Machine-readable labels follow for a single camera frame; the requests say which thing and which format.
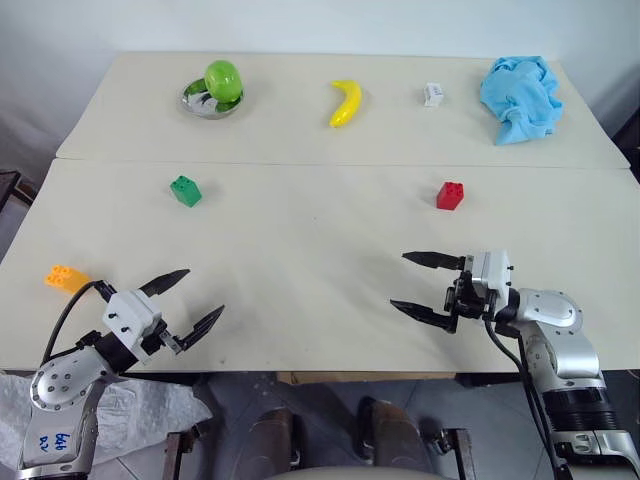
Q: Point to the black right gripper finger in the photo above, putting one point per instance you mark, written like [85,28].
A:
[425,314]
[435,259]

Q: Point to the orange toy brick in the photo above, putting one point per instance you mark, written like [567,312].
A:
[65,279]

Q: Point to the yellow toy banana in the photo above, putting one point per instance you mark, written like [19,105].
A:
[347,102]

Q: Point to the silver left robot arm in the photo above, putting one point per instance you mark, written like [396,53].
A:
[60,386]

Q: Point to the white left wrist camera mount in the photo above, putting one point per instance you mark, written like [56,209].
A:
[129,315]

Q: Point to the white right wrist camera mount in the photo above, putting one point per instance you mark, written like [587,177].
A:
[487,275]

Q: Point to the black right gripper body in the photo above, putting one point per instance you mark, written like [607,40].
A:
[467,300]

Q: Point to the dark metal frame bracket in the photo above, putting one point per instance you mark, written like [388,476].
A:
[181,450]
[457,450]

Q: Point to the crumpled light blue cloth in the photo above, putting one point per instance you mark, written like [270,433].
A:
[520,100]

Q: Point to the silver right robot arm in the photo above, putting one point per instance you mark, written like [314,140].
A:
[567,350]

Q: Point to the green toy brick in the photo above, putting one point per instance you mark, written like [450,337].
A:
[186,192]

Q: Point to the dark wooden furniture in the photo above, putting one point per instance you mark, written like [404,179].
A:
[11,187]

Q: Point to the small white box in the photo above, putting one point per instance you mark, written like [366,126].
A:
[433,94]

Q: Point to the beige rounded surface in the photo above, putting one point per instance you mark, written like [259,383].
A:
[350,473]

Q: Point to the green toy apple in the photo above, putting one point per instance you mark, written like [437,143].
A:
[223,81]

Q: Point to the round silver metal plate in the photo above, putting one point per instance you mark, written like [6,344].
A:
[200,104]

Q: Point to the red toy brick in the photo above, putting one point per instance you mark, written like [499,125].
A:
[449,196]

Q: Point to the dark rounded shape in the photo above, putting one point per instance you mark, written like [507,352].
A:
[395,432]
[272,440]

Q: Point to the white plastic bag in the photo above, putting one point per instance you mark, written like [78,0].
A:
[142,412]

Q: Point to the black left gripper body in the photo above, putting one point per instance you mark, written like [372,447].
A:
[151,342]

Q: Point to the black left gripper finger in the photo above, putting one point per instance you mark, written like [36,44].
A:
[200,330]
[165,281]

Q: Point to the brown board under table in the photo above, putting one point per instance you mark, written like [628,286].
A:
[365,376]

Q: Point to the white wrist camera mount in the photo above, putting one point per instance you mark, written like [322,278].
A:
[487,275]
[129,315]

